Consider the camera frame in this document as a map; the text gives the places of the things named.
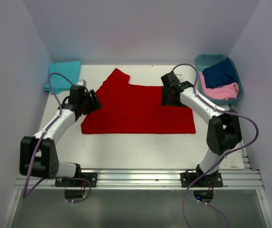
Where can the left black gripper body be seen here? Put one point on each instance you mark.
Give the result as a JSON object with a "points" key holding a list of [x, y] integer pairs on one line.
{"points": [[86, 103]]}

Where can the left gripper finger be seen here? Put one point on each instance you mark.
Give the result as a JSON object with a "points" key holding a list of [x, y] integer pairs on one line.
{"points": [[93, 94], [96, 103]]}

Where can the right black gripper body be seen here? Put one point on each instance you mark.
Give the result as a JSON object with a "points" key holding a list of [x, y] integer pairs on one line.
{"points": [[166, 100]]}

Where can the red t shirt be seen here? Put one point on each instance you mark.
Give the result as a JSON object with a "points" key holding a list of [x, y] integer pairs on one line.
{"points": [[130, 108]]}

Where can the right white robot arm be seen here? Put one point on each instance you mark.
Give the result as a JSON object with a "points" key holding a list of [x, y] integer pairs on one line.
{"points": [[223, 127]]}

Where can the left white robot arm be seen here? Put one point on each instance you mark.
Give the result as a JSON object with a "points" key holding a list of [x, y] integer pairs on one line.
{"points": [[38, 155]]}

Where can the folded teal t shirt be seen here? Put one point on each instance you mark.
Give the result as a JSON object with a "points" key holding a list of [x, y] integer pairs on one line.
{"points": [[70, 70]]}

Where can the navy blue t shirt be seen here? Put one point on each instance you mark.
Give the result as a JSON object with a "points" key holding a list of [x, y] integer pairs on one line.
{"points": [[220, 74]]}

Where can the pink t shirt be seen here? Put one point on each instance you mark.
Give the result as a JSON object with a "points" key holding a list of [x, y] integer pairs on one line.
{"points": [[224, 92]]}

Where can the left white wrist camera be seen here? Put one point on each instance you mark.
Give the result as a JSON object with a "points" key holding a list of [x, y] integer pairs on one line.
{"points": [[82, 82]]}

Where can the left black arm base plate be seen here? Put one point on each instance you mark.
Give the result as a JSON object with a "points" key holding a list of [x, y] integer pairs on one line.
{"points": [[82, 180]]}

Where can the aluminium mounting rail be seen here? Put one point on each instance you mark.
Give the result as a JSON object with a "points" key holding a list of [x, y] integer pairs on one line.
{"points": [[169, 179]]}

